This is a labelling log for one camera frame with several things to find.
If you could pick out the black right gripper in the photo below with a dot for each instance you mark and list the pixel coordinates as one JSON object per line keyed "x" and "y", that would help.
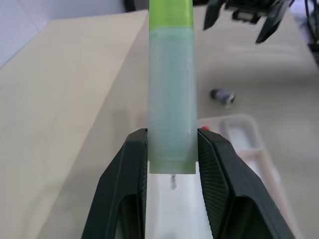
{"x": 249, "y": 8}

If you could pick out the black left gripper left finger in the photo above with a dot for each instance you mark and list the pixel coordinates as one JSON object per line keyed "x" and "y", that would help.
{"x": 117, "y": 184}

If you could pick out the translucent green tube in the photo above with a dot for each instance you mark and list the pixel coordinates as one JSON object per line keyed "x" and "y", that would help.
{"x": 172, "y": 87}

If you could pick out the small grey cap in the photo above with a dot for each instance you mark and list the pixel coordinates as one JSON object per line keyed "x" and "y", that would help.
{"x": 223, "y": 95}

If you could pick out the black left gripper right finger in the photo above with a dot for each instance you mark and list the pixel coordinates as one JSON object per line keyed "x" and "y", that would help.
{"x": 231, "y": 184}

